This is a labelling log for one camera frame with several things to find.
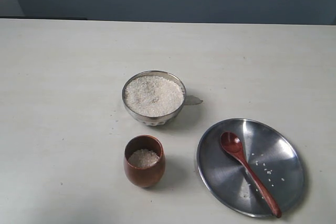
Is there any glass bowl of rice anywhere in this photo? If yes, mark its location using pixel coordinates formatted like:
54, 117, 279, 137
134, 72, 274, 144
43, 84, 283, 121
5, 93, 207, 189
122, 70, 203, 126

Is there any round steel plate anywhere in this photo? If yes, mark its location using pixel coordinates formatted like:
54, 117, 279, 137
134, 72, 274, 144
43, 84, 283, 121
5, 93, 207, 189
196, 119, 306, 218

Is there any brown wooden cup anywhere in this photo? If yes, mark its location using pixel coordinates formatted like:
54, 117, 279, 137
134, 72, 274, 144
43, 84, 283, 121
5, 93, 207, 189
124, 135, 165, 188

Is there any red wooden spoon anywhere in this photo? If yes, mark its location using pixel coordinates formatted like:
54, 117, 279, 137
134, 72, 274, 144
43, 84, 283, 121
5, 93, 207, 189
220, 132, 282, 218

